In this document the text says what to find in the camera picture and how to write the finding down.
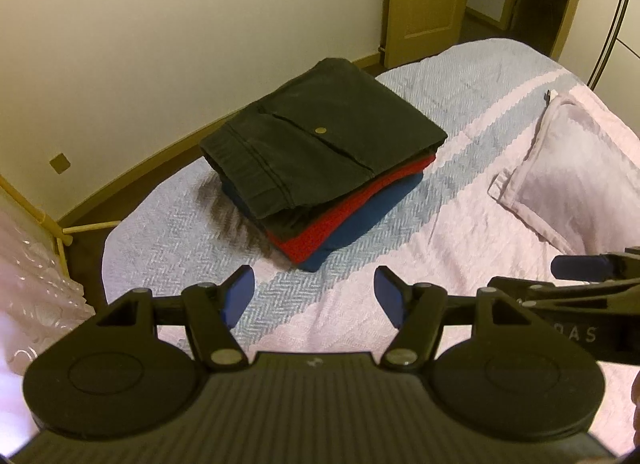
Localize pink fleece pillow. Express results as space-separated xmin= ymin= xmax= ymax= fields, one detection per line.
xmin=487 ymin=94 xmax=640 ymax=255

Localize folded red garment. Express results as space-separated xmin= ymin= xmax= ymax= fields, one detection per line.
xmin=270 ymin=153 xmax=437 ymax=265

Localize folded blue garment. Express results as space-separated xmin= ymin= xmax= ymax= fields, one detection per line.
xmin=220 ymin=171 xmax=427 ymax=273

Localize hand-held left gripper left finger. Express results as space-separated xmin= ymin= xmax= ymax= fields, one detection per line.
xmin=97 ymin=265 xmax=257 ymax=371

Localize bed with lavender pink bedspread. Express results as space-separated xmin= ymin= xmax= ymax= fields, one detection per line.
xmin=102 ymin=38 xmax=640 ymax=445

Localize cream wardrobe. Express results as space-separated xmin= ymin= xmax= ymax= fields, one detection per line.
xmin=580 ymin=0 xmax=640 ymax=135

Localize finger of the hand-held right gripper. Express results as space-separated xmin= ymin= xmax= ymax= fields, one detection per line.
xmin=551 ymin=251 xmax=640 ymax=281
xmin=487 ymin=277 xmax=640 ymax=313

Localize dark pants with brass button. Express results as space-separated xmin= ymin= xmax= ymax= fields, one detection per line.
xmin=199 ymin=58 xmax=448 ymax=245

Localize pink lace curtain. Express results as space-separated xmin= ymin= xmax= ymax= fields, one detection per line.
xmin=0 ymin=189 xmax=96 ymax=380

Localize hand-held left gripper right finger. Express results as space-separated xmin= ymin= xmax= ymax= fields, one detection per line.
xmin=374 ymin=265 xmax=538 ymax=371

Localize cream wooden frame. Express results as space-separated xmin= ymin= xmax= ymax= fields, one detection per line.
xmin=0 ymin=174 xmax=121 ymax=277

